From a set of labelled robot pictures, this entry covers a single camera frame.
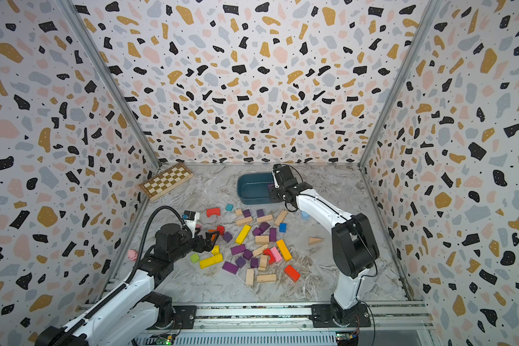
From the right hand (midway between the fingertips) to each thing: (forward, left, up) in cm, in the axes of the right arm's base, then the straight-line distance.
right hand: (276, 191), depth 92 cm
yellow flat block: (-26, +25, -12) cm, 38 cm away
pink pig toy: (-25, +57, -10) cm, 63 cm away
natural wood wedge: (-16, -16, -14) cm, 26 cm away
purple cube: (-15, +21, -13) cm, 29 cm away
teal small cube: (0, +23, -13) cm, 26 cm away
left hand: (-18, +24, -2) cm, 30 cm away
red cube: (-12, +24, -13) cm, 30 cm away
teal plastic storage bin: (+13, +13, -15) cm, 24 cm away
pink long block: (-23, 0, -13) cm, 26 cm away
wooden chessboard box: (+11, +60, -10) cm, 62 cm away
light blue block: (-3, -14, -14) cm, 20 cm away
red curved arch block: (-22, +3, -13) cm, 25 cm away
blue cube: (-10, -3, -14) cm, 17 cm away
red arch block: (-2, +30, -14) cm, 33 cm away
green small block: (-25, +32, -13) cm, 43 cm away
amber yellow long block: (-20, -4, -14) cm, 25 cm away
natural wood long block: (-4, -2, -14) cm, 15 cm away
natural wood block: (-32, +3, -13) cm, 35 cm away
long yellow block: (-13, +14, -14) cm, 24 cm away
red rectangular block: (-30, -7, -13) cm, 33 cm away
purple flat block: (-28, +18, -14) cm, 36 cm away
